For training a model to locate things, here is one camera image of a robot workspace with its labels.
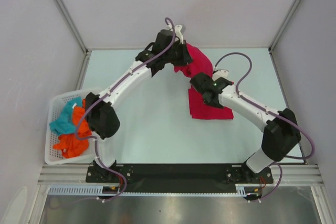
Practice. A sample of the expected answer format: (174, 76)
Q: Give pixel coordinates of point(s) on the orange t shirt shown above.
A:
(75, 144)

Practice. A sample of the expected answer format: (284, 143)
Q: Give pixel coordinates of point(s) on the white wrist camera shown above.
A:
(179, 30)
(220, 73)

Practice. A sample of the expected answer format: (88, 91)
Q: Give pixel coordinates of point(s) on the grey slotted cable duct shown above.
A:
(109, 191)

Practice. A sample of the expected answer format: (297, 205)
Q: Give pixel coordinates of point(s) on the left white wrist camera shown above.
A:
(179, 30)

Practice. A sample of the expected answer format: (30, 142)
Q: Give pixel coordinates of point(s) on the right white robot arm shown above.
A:
(279, 128)

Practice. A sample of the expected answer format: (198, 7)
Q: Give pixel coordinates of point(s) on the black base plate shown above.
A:
(184, 177)

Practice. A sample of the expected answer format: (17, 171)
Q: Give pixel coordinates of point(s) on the teal t shirt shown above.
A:
(63, 124)

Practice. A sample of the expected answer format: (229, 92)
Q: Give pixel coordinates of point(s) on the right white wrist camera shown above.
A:
(220, 73)

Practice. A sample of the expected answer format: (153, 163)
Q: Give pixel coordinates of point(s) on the white plastic laundry basket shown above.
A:
(54, 157)

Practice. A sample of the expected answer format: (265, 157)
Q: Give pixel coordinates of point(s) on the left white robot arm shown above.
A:
(101, 108)

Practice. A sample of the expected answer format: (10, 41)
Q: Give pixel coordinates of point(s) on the magenta t shirt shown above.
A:
(200, 64)
(201, 111)

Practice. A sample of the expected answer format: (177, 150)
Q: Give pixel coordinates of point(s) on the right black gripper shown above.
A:
(215, 105)

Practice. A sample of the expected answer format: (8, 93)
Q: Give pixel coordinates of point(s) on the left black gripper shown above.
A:
(186, 58)

